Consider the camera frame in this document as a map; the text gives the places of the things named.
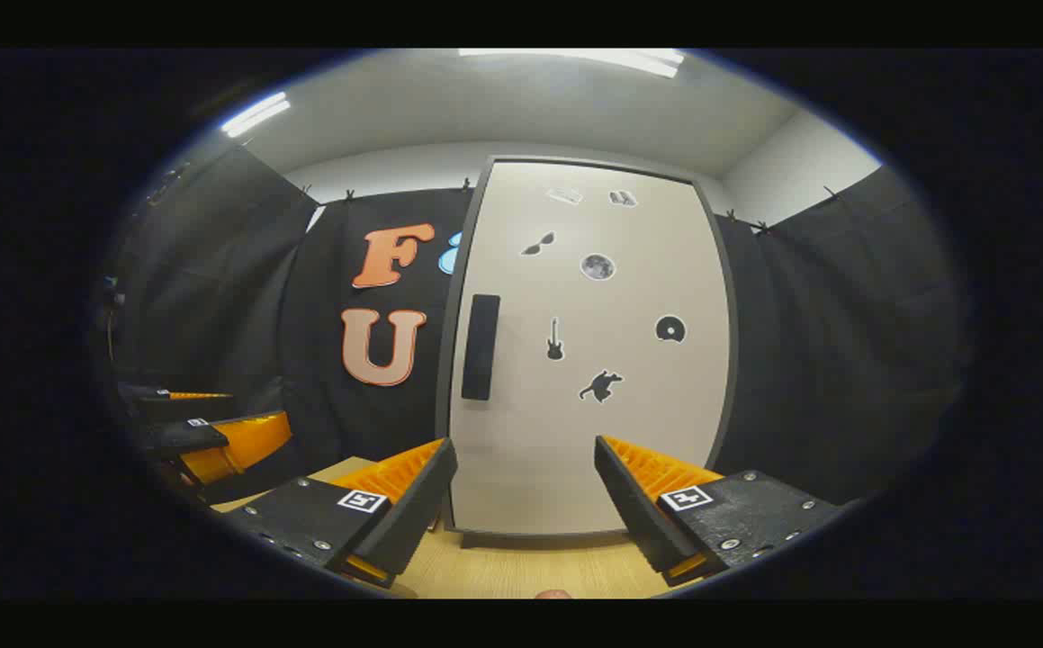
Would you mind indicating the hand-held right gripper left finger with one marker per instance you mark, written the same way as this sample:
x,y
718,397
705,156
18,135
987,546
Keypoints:
x,y
409,513

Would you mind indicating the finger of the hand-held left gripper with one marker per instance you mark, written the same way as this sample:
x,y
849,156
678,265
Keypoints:
x,y
184,410
247,445

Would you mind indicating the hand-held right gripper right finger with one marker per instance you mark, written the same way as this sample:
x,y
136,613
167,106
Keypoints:
x,y
638,513

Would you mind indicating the grey cabinet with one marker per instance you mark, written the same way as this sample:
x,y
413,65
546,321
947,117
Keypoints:
x,y
443,450

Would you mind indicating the white cabinet door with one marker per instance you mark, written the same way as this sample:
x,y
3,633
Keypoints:
x,y
629,432

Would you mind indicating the black backdrop cloth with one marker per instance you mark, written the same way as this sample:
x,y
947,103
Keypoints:
x,y
215,297

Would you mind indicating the ceiling light strip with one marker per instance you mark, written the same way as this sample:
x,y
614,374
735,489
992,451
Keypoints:
x,y
256,114

